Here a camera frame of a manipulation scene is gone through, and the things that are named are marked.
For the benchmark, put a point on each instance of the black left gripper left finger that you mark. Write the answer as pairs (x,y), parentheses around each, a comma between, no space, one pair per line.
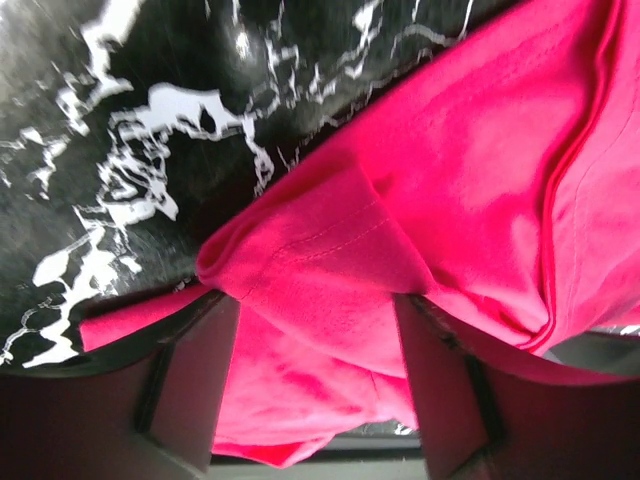
(143,407)

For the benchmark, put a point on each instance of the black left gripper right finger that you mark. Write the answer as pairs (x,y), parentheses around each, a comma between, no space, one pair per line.
(488,410)

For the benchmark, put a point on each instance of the bright pink t shirt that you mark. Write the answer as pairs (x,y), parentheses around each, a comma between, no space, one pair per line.
(501,182)

